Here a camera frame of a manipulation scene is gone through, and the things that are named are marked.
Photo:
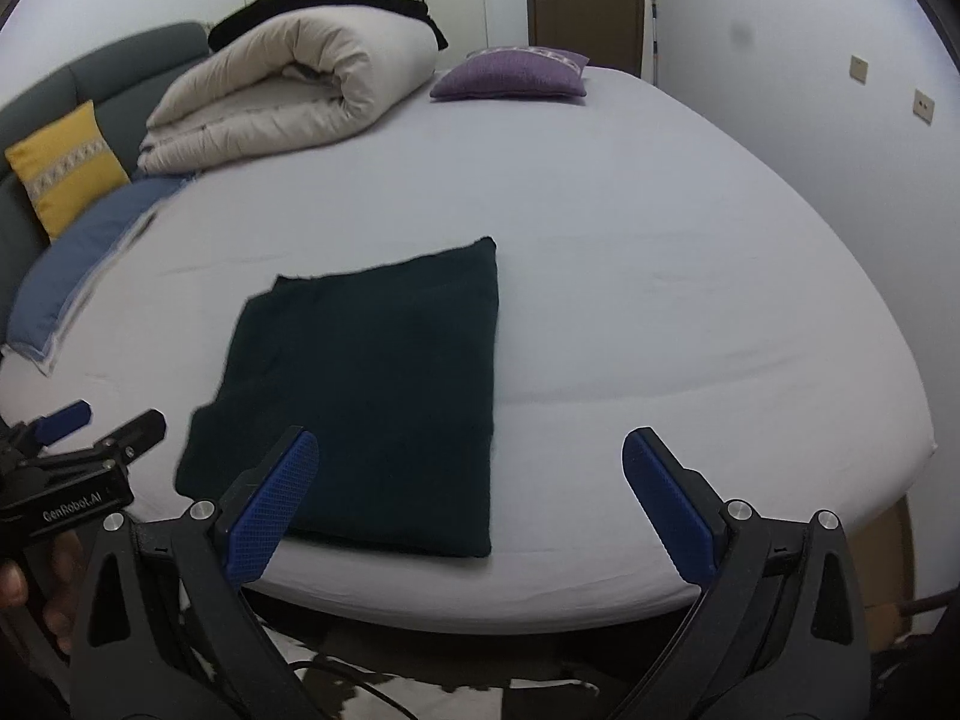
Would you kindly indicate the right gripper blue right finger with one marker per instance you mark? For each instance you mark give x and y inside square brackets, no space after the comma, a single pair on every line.
[680,504]

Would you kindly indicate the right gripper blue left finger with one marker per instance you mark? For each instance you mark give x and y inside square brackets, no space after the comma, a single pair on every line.
[258,508]

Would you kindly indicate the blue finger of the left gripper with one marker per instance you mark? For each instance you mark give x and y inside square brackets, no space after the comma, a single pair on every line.
[49,429]
[135,430]

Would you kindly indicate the dark green knit sweater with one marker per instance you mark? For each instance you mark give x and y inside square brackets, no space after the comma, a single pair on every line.
[392,371]

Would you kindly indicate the blue pillow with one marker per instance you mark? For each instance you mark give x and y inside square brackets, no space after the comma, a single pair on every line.
[60,283]

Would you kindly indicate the yellow cushion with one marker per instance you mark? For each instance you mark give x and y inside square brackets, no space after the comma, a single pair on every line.
[65,167]

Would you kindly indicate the grey upholstered headboard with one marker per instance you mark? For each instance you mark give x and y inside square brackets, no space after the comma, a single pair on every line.
[125,81]

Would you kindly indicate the rolled beige duvet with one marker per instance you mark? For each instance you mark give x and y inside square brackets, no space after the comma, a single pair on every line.
[302,79]

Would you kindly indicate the purple cushion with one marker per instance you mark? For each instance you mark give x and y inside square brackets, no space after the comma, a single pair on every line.
[522,72]

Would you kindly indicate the lower wall socket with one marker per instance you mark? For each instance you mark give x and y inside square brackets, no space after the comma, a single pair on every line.
[923,107]

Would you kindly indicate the wall socket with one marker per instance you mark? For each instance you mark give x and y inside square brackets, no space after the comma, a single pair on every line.
[859,69]
[923,107]

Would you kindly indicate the upper wall socket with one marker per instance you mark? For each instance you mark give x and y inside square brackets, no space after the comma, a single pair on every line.
[859,69]

